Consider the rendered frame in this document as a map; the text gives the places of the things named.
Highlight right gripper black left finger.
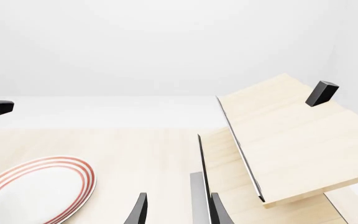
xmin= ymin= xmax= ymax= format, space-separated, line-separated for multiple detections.
xmin=123 ymin=192 xmax=148 ymax=224

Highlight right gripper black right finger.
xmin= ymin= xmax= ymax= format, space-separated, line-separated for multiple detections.
xmin=211 ymin=192 xmax=235 ymax=224

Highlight pale wooden cabinet drawer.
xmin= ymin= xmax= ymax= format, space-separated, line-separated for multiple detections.
xmin=196 ymin=127 xmax=351 ymax=224

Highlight white plate with red rings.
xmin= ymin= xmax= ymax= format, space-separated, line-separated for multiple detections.
xmin=0 ymin=155 xmax=98 ymax=224

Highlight small black block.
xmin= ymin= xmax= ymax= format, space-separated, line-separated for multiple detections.
xmin=305 ymin=80 xmax=340 ymax=108

